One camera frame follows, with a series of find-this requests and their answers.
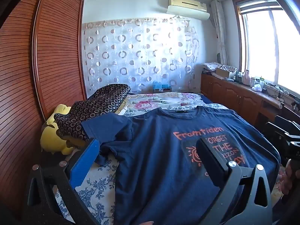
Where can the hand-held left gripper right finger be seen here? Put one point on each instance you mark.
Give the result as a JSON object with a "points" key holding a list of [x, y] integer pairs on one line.
{"points": [[211, 164]]}

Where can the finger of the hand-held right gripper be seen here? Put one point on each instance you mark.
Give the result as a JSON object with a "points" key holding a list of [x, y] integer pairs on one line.
{"points": [[279, 125]]}

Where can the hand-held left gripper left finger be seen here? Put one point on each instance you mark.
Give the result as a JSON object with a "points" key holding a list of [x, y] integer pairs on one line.
{"points": [[82, 166]]}

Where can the navy blue t-shirt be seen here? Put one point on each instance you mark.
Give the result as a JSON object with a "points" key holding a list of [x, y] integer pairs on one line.
{"points": [[159, 159]]}

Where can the person's right hand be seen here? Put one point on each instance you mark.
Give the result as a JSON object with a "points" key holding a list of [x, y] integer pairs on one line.
{"points": [[285, 182]]}

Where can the blue floral bedsheet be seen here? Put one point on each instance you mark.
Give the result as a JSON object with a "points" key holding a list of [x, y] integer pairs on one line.
{"points": [[98, 192]]}

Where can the yellow plush pillow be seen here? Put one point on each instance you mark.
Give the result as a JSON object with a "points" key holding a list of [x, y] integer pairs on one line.
{"points": [[50, 140]]}

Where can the wooden low cabinet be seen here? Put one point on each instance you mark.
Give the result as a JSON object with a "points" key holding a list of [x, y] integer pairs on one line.
{"points": [[234, 96]]}

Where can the pink bottle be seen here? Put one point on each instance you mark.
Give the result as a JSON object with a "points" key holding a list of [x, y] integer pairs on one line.
{"points": [[246, 78]]}

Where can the dark circle-patterned cushion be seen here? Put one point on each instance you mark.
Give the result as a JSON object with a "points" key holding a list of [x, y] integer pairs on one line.
{"points": [[98, 105]]}

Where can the navy blue mattress sheet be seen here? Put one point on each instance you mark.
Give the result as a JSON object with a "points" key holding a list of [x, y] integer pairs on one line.
{"points": [[211, 100]]}

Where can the cream folded quilt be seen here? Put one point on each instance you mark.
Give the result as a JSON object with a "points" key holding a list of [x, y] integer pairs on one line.
{"points": [[123, 110]]}

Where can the cardboard box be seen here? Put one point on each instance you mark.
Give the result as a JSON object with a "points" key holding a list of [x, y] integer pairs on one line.
{"points": [[222, 73]]}

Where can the window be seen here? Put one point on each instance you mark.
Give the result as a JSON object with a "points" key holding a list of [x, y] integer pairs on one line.
{"points": [[264, 46]]}

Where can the folded patterned cloth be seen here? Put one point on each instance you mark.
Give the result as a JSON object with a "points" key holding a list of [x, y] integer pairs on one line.
{"points": [[212, 66]]}

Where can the pink floral blanket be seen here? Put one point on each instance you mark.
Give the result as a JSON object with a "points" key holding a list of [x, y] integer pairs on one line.
{"points": [[145, 103]]}

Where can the blue plastic bag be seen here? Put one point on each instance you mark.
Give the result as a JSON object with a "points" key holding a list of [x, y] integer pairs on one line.
{"points": [[160, 85]]}

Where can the white window curtain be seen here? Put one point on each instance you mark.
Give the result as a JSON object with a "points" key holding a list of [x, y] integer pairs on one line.
{"points": [[219, 28]]}

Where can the wooden slatted wardrobe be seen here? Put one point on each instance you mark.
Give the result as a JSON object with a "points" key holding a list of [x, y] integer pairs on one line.
{"points": [[54, 51]]}

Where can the circle-patterned sheer curtain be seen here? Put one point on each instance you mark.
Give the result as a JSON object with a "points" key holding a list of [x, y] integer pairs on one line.
{"points": [[140, 56]]}

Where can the wall air conditioner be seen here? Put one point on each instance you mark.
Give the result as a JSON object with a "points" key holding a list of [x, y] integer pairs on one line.
{"points": [[187, 7]]}

